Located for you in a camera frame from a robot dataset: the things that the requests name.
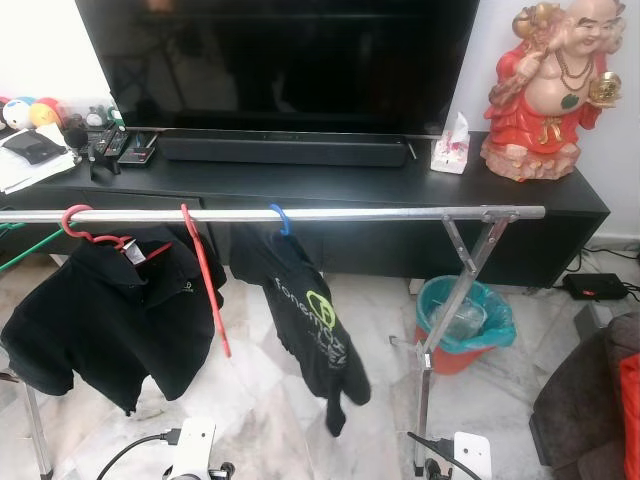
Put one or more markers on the dark grey fabric sofa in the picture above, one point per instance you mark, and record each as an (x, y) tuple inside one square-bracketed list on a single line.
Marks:
[(575, 400)]

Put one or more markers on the grey electrical box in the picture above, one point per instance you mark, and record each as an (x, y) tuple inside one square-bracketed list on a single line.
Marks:
[(590, 318)]

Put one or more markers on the clear plastic container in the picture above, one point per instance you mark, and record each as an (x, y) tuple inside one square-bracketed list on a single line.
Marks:
[(465, 318)]

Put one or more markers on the white round plush toy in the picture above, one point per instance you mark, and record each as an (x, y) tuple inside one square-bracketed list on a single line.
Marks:
[(17, 115)]

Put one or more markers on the orange round plush toy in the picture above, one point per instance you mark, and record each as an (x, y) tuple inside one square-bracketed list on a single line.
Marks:
[(45, 112)]

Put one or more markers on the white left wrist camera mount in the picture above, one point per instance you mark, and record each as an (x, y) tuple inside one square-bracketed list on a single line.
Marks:
[(192, 445)]

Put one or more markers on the black power adapter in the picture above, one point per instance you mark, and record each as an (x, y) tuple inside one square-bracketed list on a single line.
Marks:
[(595, 287)]

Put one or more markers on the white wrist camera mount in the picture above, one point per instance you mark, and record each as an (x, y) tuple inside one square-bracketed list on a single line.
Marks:
[(192, 445), (472, 455)]

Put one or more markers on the black flat screen television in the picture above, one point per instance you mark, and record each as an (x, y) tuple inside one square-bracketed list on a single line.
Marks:
[(280, 60)]

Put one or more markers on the red laughing Buddha statue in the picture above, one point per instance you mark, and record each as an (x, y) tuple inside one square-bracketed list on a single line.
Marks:
[(550, 100)]

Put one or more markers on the black soundbar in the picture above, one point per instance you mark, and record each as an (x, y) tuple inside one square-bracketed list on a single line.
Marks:
[(280, 150)]

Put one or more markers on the white tissue box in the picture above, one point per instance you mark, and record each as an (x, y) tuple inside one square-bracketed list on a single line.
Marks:
[(450, 155)]

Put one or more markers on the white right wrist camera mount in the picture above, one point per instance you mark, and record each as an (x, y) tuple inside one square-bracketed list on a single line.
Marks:
[(472, 455)]

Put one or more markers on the green plastic hanger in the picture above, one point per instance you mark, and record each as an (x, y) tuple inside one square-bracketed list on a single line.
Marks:
[(25, 252)]

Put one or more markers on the red plastic hanger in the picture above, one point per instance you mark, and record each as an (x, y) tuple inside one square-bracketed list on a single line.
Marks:
[(205, 275), (95, 238)]

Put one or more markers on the red cushion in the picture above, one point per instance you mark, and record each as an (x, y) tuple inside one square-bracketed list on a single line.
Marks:
[(630, 420)]

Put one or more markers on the black television console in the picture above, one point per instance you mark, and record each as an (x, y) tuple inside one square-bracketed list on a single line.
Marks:
[(350, 190)]

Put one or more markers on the white paper stack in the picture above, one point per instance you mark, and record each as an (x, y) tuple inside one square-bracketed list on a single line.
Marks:
[(30, 178)]

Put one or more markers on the black pouch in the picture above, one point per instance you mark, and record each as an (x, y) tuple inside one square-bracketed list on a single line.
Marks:
[(35, 148)]

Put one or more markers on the blue plastic hanger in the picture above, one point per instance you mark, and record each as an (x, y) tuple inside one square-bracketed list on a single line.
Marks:
[(283, 222)]

